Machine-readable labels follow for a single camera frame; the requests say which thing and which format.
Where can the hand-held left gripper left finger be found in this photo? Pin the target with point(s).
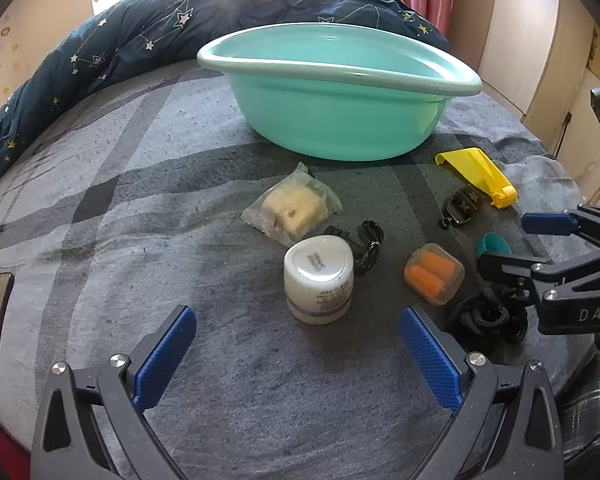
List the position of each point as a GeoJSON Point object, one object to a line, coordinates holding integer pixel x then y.
{"type": "Point", "coordinates": [165, 360]}

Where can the teal plastic basin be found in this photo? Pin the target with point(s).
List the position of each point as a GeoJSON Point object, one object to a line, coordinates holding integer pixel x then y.
{"type": "Point", "coordinates": [340, 120]}

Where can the small teal plastic cup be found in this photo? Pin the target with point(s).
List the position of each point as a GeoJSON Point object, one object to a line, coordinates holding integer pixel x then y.
{"type": "Point", "coordinates": [495, 245]}

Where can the grey plaid cloth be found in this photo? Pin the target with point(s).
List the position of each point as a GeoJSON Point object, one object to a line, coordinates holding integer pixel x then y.
{"type": "Point", "coordinates": [585, 410]}

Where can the yellow plastic scoop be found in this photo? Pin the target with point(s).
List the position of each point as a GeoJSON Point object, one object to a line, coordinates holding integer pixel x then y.
{"type": "Point", "coordinates": [475, 170]}

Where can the yellowed wall poster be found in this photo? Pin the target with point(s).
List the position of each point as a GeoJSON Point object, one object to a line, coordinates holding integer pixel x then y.
{"type": "Point", "coordinates": [597, 52]}

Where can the white cream jar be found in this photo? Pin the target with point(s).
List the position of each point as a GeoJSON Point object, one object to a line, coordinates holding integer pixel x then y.
{"type": "Point", "coordinates": [315, 285]}

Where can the beige wardrobe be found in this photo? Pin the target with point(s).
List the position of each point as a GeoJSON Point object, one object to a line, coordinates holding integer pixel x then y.
{"type": "Point", "coordinates": [510, 35]}

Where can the brown key fob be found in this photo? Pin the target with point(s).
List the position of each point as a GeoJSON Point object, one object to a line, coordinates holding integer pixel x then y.
{"type": "Point", "coordinates": [462, 207]}

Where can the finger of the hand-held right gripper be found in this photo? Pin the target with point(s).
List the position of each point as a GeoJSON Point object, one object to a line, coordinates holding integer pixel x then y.
{"type": "Point", "coordinates": [550, 222]}
{"type": "Point", "coordinates": [510, 267]}

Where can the navy star-print quilt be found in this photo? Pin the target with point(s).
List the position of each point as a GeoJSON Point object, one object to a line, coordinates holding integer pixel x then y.
{"type": "Point", "coordinates": [130, 45]}

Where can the star wall stickers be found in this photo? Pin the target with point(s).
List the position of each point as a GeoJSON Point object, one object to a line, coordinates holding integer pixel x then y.
{"type": "Point", "coordinates": [5, 35]}

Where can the grey striped bed sheet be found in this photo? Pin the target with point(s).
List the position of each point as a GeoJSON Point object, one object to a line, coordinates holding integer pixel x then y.
{"type": "Point", "coordinates": [180, 240]}

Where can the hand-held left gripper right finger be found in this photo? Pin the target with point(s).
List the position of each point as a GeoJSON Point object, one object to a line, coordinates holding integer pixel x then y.
{"type": "Point", "coordinates": [430, 355]}

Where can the clear case with orange earplugs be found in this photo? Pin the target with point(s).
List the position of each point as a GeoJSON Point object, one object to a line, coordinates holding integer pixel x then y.
{"type": "Point", "coordinates": [432, 275]}

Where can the pastry in clear wrapper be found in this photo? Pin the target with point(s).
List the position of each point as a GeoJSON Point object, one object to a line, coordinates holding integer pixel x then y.
{"type": "Point", "coordinates": [292, 207]}

